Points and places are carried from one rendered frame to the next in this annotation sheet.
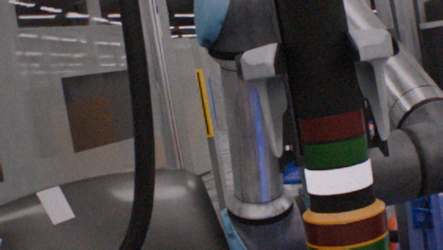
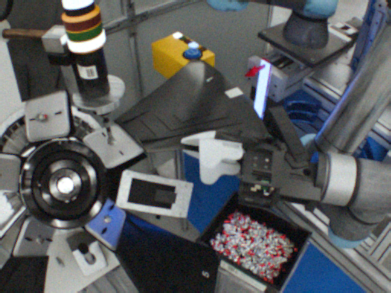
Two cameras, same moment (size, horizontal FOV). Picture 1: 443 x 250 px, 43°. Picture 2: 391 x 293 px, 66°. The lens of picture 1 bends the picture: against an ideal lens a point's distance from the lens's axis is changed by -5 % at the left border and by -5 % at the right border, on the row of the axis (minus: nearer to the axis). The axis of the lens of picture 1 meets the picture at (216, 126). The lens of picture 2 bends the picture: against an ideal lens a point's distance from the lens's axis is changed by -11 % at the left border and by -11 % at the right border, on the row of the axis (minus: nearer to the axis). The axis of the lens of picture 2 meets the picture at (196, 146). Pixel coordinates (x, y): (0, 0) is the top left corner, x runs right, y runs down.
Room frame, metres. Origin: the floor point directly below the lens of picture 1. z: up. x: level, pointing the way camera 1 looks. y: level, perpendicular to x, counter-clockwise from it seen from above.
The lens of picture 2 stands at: (0.06, -0.33, 1.56)
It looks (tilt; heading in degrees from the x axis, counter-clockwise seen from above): 49 degrees down; 29
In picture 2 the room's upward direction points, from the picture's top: straight up
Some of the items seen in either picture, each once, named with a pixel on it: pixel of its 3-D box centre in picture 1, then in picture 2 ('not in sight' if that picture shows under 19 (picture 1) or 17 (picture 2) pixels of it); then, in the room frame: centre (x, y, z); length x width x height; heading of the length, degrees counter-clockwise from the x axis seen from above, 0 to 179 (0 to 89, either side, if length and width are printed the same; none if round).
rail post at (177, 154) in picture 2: not in sight; (182, 185); (0.74, 0.12, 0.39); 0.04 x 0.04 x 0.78; 69
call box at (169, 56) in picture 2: not in sight; (182, 62); (0.73, 0.09, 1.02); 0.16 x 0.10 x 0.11; 69
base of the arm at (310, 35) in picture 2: not in sight; (308, 24); (1.04, -0.19, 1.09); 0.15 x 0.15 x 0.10
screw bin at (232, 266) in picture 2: not in sight; (253, 243); (0.41, -0.29, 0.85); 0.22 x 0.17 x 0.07; 84
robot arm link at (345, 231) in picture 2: not in sight; (350, 211); (0.43, -0.43, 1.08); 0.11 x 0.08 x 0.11; 50
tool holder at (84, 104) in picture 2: not in sight; (85, 66); (0.29, -0.05, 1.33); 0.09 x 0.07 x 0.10; 104
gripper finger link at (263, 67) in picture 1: (274, 103); not in sight; (0.31, -0.03, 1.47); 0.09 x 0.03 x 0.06; 160
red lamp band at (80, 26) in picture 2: (345, 222); (82, 17); (0.29, -0.06, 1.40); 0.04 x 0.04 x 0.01
